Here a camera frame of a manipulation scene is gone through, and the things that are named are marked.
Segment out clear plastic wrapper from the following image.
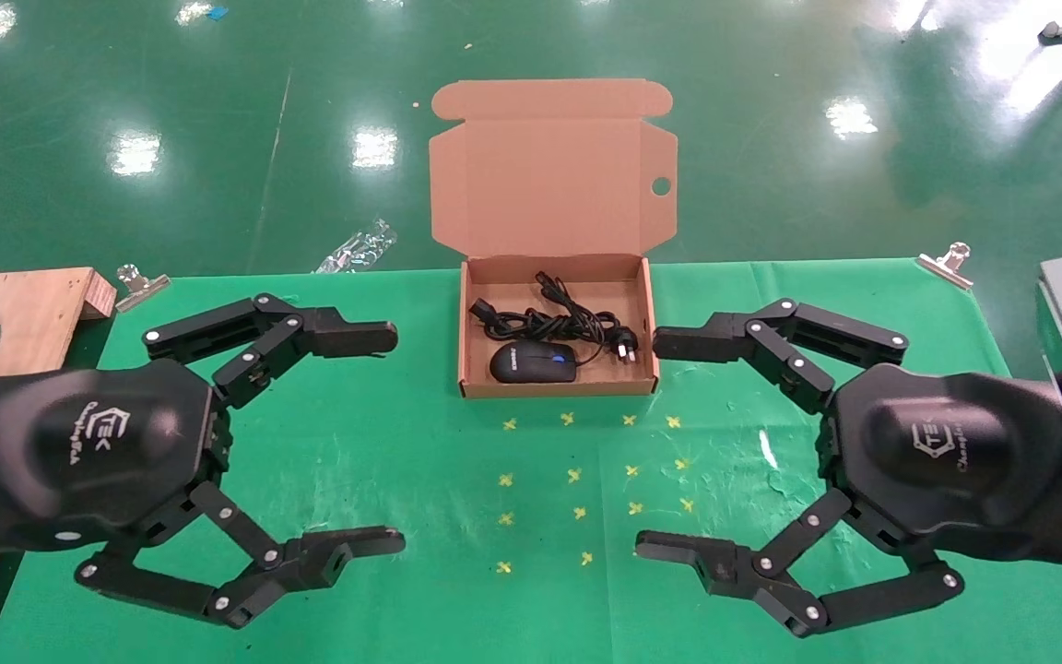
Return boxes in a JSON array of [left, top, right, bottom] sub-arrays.
[[313, 219, 398, 274]]

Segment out black wired computer mouse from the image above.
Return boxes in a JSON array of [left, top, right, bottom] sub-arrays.
[[489, 340, 608, 386]]

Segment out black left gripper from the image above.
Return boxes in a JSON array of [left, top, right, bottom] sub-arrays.
[[0, 293, 407, 631]]

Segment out brown wooden board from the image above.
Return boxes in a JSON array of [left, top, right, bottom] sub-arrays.
[[0, 267, 118, 664]]

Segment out open brown cardboard box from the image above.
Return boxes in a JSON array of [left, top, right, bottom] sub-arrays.
[[428, 78, 679, 399]]

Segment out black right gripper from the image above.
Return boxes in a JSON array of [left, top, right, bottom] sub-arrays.
[[634, 297, 1062, 639]]

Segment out green table cloth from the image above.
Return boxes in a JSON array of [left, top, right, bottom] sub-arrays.
[[0, 258, 1062, 664]]

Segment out silver binder clip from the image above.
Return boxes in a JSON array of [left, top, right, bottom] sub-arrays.
[[115, 264, 171, 313], [916, 242, 974, 291]]

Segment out black data cable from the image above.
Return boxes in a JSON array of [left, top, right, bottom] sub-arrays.
[[468, 270, 641, 363]]

